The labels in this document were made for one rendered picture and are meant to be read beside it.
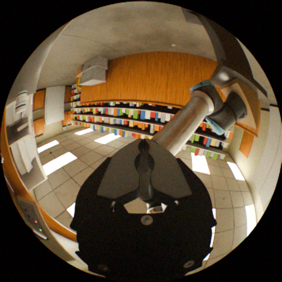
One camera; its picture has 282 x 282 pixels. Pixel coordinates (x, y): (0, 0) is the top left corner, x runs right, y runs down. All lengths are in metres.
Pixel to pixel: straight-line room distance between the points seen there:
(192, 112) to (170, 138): 0.11
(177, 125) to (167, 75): 1.55
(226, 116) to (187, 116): 0.23
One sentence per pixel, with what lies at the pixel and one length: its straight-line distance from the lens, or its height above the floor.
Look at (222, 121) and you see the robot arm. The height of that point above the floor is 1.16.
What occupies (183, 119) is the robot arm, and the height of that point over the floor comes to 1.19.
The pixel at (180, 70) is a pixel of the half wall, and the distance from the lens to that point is 1.80.
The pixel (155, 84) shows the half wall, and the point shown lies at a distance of 1.78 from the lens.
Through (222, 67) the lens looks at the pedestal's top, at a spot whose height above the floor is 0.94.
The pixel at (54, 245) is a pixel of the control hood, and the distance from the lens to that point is 0.41.
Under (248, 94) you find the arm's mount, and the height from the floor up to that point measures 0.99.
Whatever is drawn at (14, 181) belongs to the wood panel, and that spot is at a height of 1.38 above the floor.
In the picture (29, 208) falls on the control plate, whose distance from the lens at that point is 0.51.
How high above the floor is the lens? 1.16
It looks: 22 degrees up
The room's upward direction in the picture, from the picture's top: 175 degrees counter-clockwise
